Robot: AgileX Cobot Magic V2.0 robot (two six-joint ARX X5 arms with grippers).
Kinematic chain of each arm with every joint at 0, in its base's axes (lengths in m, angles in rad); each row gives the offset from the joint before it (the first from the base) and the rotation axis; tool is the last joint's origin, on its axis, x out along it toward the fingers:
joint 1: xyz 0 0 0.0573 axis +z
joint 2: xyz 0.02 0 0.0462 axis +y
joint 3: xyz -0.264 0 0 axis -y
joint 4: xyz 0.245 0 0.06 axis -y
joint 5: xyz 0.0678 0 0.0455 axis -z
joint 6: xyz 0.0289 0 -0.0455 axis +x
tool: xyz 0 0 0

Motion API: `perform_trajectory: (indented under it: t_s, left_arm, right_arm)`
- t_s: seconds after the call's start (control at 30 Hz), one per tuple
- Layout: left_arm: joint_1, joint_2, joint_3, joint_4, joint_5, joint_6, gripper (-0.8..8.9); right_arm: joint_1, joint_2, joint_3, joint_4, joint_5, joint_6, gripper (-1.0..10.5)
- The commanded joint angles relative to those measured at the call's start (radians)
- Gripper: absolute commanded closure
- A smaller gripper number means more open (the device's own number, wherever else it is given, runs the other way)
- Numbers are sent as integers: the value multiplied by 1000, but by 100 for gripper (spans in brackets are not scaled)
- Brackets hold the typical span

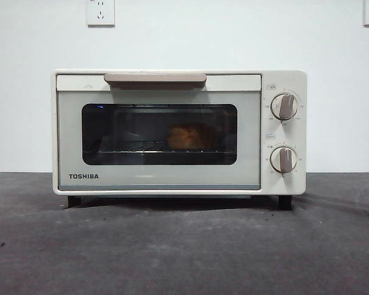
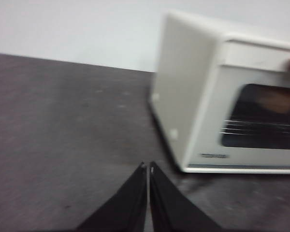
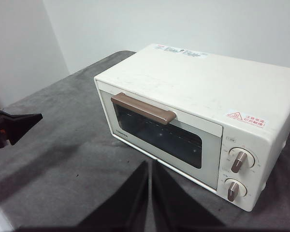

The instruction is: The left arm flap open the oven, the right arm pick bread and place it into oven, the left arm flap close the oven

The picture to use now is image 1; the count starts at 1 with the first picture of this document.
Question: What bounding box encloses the golden brown bread loaf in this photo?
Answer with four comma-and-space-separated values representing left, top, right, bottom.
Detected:
165, 122, 218, 153

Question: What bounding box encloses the oven door with beige handle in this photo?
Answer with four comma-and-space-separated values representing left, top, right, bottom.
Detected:
56, 73, 262, 191

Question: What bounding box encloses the beige oven timer knob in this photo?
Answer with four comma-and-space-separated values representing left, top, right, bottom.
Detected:
269, 146, 298, 173

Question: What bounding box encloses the beige oven temperature knob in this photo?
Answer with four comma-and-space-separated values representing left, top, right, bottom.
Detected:
270, 93, 300, 121

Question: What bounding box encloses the cream Toshiba toaster oven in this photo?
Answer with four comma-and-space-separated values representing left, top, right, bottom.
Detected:
51, 68, 308, 211

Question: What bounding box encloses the metal wire oven rack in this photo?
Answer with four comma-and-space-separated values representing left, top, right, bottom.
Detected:
83, 140, 236, 154

